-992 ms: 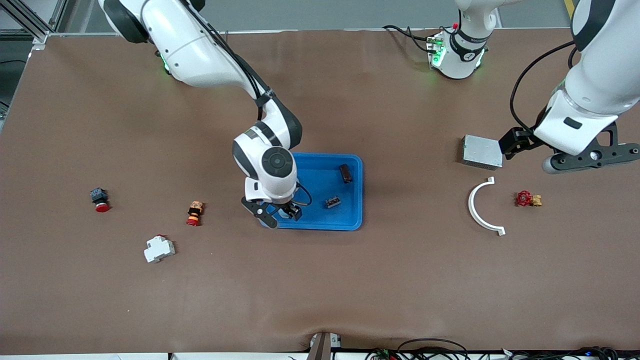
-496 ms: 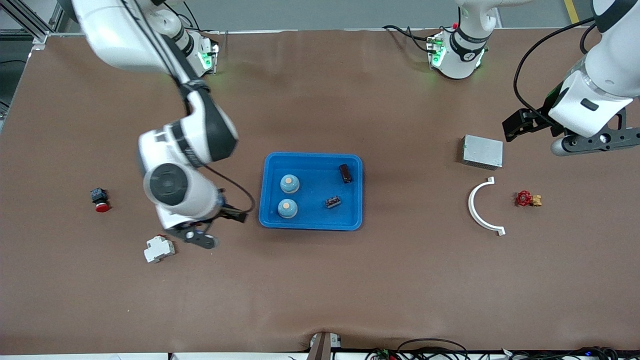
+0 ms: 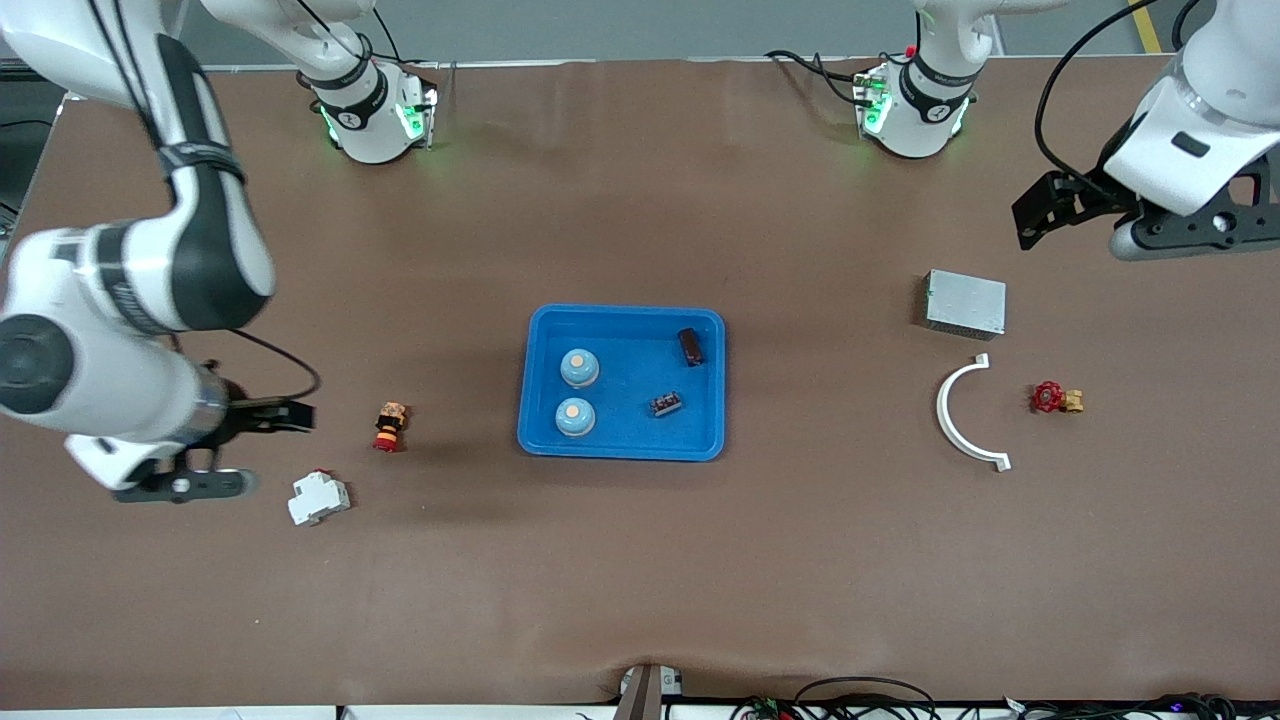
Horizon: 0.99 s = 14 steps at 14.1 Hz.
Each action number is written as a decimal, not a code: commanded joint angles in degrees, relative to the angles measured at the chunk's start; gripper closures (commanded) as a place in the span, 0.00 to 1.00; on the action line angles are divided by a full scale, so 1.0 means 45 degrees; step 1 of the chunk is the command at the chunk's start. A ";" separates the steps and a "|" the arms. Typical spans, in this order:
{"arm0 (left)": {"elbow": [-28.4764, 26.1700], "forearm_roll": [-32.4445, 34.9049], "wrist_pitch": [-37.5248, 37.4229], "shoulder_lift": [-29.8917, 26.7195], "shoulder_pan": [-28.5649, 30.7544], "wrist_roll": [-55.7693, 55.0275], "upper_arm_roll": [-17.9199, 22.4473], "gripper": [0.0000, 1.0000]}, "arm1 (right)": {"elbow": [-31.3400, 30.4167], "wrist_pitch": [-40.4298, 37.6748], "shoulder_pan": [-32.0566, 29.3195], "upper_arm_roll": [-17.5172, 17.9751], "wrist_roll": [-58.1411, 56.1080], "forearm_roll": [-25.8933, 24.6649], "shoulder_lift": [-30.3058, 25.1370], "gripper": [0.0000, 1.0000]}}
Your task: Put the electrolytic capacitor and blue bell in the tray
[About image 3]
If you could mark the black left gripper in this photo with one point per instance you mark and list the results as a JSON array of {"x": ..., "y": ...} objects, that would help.
[{"x": 1098, "y": 193}]

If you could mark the dark brown capacitor block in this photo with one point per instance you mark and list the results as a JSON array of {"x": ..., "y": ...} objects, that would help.
[{"x": 691, "y": 347}]

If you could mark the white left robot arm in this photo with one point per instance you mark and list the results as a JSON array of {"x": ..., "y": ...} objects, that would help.
[{"x": 1190, "y": 110}]

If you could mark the white curved plastic bracket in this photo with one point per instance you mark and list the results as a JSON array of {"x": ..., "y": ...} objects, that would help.
[{"x": 943, "y": 410}]

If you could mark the red yellow emergency stop button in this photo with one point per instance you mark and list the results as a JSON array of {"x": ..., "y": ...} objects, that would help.
[{"x": 390, "y": 425}]

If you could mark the blue plastic tray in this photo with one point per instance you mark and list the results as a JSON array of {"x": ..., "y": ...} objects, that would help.
[{"x": 620, "y": 440}]

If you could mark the white circuit breaker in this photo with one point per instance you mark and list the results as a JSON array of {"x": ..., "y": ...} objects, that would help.
[{"x": 317, "y": 498}]

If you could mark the grey metal box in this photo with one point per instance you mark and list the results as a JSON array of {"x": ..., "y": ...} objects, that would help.
[{"x": 965, "y": 303}]

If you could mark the blue bell with beige knob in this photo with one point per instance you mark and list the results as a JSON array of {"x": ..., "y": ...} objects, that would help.
[
  {"x": 575, "y": 417},
  {"x": 580, "y": 368}
]

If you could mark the black electrolytic capacitor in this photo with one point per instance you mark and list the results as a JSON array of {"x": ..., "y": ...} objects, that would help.
[{"x": 666, "y": 404}]

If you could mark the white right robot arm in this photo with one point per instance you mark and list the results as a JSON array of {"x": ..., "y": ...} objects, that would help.
[{"x": 120, "y": 390}]

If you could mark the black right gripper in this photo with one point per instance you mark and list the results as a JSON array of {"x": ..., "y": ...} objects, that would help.
[{"x": 238, "y": 416}]

